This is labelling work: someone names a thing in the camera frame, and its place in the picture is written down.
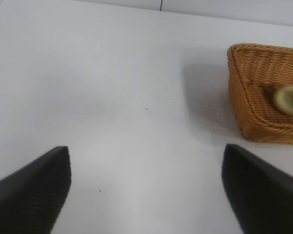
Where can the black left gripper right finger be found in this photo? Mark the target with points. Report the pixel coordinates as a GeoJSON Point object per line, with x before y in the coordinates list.
{"type": "Point", "coordinates": [266, 200]}

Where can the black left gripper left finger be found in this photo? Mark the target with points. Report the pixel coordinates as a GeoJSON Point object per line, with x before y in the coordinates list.
{"type": "Point", "coordinates": [27, 200]}

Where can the brown woven wicker basket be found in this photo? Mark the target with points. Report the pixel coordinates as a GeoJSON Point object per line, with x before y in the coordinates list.
{"type": "Point", "coordinates": [254, 73]}

